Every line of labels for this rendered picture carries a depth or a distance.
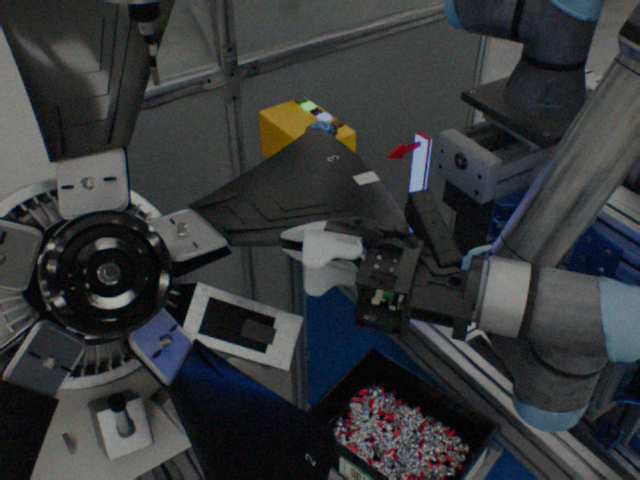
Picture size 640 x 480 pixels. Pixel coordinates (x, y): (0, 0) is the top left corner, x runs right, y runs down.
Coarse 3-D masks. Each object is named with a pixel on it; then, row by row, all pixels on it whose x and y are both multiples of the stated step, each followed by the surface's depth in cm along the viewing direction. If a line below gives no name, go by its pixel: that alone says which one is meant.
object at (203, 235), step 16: (160, 224) 71; (176, 224) 71; (192, 224) 71; (208, 224) 71; (176, 240) 68; (192, 240) 68; (208, 240) 68; (224, 240) 68; (176, 256) 65; (192, 256) 66
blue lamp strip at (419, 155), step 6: (420, 138) 85; (426, 144) 84; (414, 150) 87; (420, 150) 86; (414, 156) 87; (420, 156) 86; (414, 162) 88; (420, 162) 87; (414, 168) 88; (420, 168) 87; (414, 174) 89; (420, 174) 88; (414, 180) 89; (420, 180) 88; (414, 186) 90; (420, 186) 89
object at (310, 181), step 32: (320, 128) 86; (288, 160) 81; (320, 160) 81; (352, 160) 82; (224, 192) 76; (256, 192) 76; (288, 192) 76; (320, 192) 76; (352, 192) 78; (384, 192) 79; (224, 224) 70; (256, 224) 70; (288, 224) 71
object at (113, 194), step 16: (64, 160) 67; (80, 160) 66; (96, 160) 66; (112, 160) 65; (64, 176) 67; (80, 176) 66; (96, 176) 66; (112, 176) 65; (64, 192) 67; (80, 192) 66; (96, 192) 66; (112, 192) 65; (64, 208) 67; (80, 208) 66; (96, 208) 66; (112, 208) 65
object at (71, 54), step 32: (0, 0) 68; (32, 0) 67; (64, 0) 66; (96, 0) 66; (32, 32) 67; (64, 32) 66; (96, 32) 65; (128, 32) 65; (160, 32) 65; (32, 64) 68; (64, 64) 66; (96, 64) 65; (128, 64) 65; (32, 96) 68; (64, 96) 66; (96, 96) 65; (128, 96) 64; (64, 128) 66; (96, 128) 65; (128, 128) 64
